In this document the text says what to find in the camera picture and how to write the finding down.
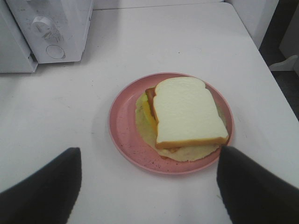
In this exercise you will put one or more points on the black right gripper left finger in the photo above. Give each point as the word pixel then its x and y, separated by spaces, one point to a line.
pixel 48 195

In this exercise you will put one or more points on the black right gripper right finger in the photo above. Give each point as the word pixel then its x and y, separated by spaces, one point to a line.
pixel 253 195

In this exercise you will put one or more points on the toast sandwich with lettuce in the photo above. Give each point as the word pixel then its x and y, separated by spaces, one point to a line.
pixel 180 120

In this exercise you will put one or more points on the pink round plate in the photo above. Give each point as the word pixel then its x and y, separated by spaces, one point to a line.
pixel 124 133

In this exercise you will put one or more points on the round white door button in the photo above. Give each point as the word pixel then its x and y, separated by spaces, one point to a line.
pixel 55 51

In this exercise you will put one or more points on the white timer knob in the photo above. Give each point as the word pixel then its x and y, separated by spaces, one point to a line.
pixel 46 29

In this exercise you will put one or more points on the white furniture foot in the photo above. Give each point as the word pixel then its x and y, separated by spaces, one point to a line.
pixel 286 65

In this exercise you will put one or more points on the white microwave oven body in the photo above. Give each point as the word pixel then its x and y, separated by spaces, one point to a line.
pixel 72 18

